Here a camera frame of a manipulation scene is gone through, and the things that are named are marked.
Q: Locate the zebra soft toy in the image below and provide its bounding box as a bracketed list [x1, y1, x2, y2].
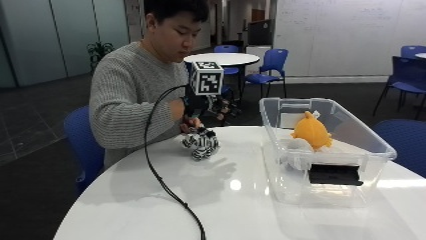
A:
[181, 127, 221, 161]

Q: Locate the white cube with black markers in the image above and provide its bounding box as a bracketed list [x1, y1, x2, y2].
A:
[189, 61, 225, 97]

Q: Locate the white round table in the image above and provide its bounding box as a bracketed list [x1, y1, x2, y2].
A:
[182, 52, 261, 101]

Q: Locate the white paper label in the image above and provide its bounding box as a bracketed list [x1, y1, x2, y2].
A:
[278, 112, 309, 130]

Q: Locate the blue chair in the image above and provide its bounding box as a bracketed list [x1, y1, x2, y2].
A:
[243, 48, 290, 100]
[399, 45, 426, 60]
[370, 118, 426, 178]
[62, 105, 106, 195]
[371, 55, 426, 120]
[213, 44, 241, 76]

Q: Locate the white cabinet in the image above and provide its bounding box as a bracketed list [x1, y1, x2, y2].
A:
[243, 44, 273, 76]

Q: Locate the person in grey sweater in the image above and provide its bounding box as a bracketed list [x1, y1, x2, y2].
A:
[88, 0, 212, 171]

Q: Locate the white soft toy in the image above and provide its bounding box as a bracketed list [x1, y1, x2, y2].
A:
[278, 137, 370, 169]

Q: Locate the orange soft toy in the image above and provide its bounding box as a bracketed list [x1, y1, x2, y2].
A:
[290, 110, 334, 151]

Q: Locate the black cabinet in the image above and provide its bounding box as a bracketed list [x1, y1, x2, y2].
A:
[246, 19, 273, 47]

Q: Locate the clear plastic storage bin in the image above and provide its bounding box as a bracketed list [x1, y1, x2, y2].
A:
[258, 96, 398, 206]

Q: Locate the green potted plant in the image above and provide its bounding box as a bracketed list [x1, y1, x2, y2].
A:
[85, 41, 116, 73]

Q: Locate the black bin latch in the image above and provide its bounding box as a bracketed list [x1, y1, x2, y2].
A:
[307, 163, 365, 187]

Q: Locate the black cable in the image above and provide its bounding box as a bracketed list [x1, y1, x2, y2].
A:
[142, 84, 208, 240]

